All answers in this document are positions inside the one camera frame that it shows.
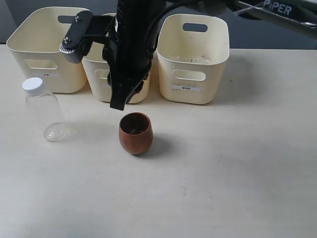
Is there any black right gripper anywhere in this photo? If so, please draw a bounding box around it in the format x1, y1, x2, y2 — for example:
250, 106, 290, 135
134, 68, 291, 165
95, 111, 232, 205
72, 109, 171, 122
103, 0, 166, 111

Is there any brown wooden cup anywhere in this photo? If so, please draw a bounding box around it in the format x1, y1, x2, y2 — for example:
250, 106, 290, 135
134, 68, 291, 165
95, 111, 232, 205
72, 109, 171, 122
119, 112, 154, 155

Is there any clear plastic bottle white cap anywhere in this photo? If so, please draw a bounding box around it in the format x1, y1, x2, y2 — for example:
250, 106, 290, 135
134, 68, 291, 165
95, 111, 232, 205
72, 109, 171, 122
22, 77, 68, 141

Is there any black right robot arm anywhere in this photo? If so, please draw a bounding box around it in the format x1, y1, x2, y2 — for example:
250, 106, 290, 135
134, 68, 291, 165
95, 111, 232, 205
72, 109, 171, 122
102, 0, 317, 111

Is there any cream bin middle paper label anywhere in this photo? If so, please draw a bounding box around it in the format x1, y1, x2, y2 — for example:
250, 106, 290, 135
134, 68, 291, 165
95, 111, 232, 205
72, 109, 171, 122
81, 12, 151, 104

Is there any cream bin right plastic label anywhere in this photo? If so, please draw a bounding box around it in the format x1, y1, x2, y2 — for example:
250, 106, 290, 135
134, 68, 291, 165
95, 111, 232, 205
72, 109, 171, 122
157, 14, 230, 105

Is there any cream bin left wood label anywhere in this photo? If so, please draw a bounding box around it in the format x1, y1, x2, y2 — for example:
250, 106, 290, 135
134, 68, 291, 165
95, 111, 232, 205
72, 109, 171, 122
6, 6, 87, 93

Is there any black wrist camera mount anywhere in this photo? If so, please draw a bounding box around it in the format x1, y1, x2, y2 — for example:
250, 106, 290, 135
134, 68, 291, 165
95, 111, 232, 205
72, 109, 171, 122
59, 10, 114, 63

